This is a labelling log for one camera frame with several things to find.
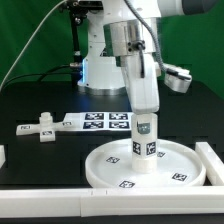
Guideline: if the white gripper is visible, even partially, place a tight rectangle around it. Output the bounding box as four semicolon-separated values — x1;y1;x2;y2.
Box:
121;54;159;134

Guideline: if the white round table top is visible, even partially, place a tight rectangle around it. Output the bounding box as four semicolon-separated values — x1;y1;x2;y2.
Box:
85;139;206;188

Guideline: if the white cross-shaped table base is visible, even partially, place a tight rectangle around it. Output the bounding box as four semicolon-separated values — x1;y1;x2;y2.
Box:
16;112;83;143

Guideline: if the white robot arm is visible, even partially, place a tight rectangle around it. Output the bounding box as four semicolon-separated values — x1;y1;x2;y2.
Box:
79;0;218;135

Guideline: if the white marker tag sheet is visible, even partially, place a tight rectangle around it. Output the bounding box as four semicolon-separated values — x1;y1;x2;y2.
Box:
64;112;132;131

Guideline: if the white right border bar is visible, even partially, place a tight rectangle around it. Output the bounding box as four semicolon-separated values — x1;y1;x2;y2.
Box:
195;142;224;186

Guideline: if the white border bar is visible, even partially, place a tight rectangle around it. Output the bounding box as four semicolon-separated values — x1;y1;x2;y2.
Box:
0;186;224;218
0;145;6;169
195;142;224;186

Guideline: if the white front border bar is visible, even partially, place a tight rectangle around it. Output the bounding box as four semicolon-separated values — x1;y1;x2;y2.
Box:
0;186;224;218

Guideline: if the white left border bar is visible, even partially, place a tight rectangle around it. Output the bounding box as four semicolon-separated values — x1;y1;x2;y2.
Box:
0;145;6;169

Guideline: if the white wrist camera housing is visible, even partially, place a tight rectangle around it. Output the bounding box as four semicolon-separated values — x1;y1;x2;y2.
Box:
164;64;192;93

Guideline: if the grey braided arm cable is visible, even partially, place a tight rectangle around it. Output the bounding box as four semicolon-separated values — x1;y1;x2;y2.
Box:
123;0;183;76

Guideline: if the black cable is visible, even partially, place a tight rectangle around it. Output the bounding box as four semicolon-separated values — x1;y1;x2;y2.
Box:
0;63;83;93

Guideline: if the black camera stand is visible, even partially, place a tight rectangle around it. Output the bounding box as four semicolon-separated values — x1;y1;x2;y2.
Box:
59;0;103;87

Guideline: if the white cable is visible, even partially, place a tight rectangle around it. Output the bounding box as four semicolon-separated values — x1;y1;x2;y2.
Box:
0;0;69;91

